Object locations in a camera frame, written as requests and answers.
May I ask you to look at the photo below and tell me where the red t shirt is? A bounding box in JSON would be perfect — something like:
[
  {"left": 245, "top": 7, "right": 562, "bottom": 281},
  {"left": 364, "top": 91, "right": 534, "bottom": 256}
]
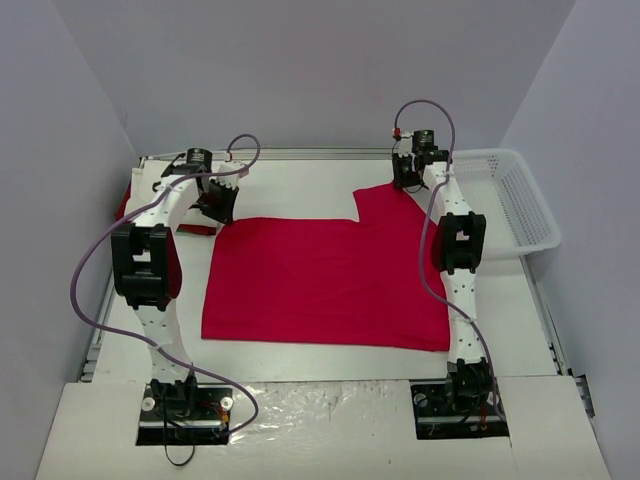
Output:
[
  {"left": 200, "top": 184, "right": 450, "bottom": 352},
  {"left": 114, "top": 185, "right": 218, "bottom": 236}
]

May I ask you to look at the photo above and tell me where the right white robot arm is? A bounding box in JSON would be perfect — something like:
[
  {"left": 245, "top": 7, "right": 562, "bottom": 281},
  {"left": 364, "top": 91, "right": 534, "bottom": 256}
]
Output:
[{"left": 391, "top": 127, "right": 494, "bottom": 413}]

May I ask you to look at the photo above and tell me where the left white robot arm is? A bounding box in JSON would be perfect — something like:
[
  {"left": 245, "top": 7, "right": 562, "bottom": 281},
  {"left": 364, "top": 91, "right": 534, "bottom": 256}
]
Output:
[{"left": 110, "top": 148, "right": 246, "bottom": 418}]

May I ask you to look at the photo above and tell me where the white plastic basket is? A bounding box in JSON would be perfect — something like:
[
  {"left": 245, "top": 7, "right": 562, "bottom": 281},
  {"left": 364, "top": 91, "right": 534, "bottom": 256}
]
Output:
[{"left": 452, "top": 149, "right": 561, "bottom": 259}]

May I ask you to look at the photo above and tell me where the red folded t shirt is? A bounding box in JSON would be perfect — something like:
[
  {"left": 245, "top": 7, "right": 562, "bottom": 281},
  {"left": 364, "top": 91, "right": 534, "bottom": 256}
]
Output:
[{"left": 114, "top": 185, "right": 218, "bottom": 236}]

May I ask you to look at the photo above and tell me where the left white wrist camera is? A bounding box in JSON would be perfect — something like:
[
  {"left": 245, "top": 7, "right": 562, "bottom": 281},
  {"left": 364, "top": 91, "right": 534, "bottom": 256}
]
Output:
[{"left": 212, "top": 160, "right": 249, "bottom": 190}]

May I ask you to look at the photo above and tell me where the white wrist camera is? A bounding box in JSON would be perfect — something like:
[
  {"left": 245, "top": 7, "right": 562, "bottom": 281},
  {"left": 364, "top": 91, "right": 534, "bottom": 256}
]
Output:
[
  {"left": 391, "top": 127, "right": 414, "bottom": 157},
  {"left": 212, "top": 160, "right": 249, "bottom": 190}
]

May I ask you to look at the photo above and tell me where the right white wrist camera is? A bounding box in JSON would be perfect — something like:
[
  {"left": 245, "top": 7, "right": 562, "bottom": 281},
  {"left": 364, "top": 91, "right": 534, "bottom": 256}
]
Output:
[{"left": 391, "top": 127, "right": 414, "bottom": 157}]

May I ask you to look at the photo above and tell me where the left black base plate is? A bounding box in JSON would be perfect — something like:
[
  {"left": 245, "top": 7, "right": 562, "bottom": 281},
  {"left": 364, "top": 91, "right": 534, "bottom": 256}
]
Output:
[{"left": 136, "top": 385, "right": 234, "bottom": 446}]

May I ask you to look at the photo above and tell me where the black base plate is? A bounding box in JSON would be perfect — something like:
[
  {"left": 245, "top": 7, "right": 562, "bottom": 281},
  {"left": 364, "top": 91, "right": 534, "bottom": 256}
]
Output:
[
  {"left": 410, "top": 380, "right": 509, "bottom": 441},
  {"left": 136, "top": 385, "right": 234, "bottom": 446}
]

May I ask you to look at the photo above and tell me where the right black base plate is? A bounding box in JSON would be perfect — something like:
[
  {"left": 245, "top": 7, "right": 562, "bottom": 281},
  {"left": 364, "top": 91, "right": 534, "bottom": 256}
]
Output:
[{"left": 410, "top": 380, "right": 509, "bottom": 441}]

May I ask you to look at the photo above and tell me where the thin black cable loop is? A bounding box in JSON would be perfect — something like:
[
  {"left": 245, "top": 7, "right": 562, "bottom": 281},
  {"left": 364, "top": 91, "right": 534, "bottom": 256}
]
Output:
[{"left": 162, "top": 439, "right": 197, "bottom": 468}]

